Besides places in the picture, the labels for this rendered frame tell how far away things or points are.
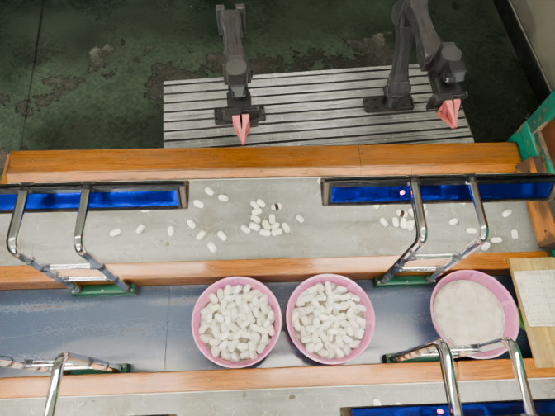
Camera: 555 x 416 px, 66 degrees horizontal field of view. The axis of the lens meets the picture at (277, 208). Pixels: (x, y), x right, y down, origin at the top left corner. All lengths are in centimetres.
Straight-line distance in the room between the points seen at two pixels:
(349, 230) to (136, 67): 188
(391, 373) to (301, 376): 26
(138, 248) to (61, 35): 203
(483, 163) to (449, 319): 58
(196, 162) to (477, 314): 104
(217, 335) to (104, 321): 37
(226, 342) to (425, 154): 93
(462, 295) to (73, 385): 119
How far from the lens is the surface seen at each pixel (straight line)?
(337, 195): 112
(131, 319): 148
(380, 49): 300
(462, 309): 150
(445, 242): 154
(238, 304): 136
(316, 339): 136
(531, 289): 156
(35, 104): 294
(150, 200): 114
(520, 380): 109
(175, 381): 133
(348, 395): 135
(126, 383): 137
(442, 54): 135
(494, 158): 173
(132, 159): 159
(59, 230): 158
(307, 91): 182
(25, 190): 122
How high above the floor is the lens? 207
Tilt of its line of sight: 66 degrees down
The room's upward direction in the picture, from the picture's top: 4 degrees clockwise
